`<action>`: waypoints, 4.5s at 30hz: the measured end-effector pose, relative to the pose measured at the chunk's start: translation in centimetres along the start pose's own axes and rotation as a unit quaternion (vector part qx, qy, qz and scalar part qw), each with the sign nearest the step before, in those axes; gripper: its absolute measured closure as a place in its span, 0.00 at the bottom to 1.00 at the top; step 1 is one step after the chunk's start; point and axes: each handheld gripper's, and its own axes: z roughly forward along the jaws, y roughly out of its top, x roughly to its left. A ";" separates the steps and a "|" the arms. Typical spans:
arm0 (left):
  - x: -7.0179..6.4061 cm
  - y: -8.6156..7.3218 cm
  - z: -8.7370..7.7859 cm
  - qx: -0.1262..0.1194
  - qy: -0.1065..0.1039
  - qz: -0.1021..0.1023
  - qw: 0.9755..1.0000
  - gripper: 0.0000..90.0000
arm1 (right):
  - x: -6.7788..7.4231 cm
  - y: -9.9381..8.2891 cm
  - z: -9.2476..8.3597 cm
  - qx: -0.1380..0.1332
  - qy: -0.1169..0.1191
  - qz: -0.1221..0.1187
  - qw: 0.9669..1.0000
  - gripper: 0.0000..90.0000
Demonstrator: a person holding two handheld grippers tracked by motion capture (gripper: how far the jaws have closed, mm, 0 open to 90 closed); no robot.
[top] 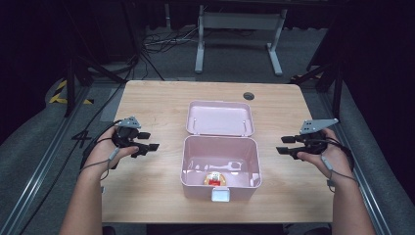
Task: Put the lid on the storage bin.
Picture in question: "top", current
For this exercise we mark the person's right hand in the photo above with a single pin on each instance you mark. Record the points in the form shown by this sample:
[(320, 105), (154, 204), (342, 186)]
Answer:
[(336, 163)]

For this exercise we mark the pink plastic box with lid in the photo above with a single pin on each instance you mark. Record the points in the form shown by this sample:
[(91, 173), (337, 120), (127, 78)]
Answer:
[(220, 153)]

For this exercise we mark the person's left hand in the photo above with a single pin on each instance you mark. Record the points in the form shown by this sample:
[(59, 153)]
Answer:
[(101, 155)]

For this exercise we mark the grey round table grommet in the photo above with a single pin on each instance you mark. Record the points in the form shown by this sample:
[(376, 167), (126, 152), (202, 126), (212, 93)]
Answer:
[(248, 96)]

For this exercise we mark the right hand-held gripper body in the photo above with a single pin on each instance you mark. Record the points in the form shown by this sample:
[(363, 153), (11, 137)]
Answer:
[(313, 140)]

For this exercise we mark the small red yellow toy figure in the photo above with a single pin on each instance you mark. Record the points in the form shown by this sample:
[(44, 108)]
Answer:
[(215, 179)]

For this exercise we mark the aluminium floor rail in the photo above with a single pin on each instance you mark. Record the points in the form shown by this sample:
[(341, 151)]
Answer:
[(365, 182), (42, 160)]

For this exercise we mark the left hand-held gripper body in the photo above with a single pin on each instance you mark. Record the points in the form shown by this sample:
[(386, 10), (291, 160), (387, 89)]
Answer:
[(125, 134)]

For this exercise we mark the black metal stand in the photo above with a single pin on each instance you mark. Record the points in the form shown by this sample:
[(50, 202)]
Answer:
[(70, 84), (337, 91)]

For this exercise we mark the white metal desk frame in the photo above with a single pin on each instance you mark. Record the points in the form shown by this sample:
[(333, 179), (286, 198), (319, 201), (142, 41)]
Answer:
[(239, 21)]

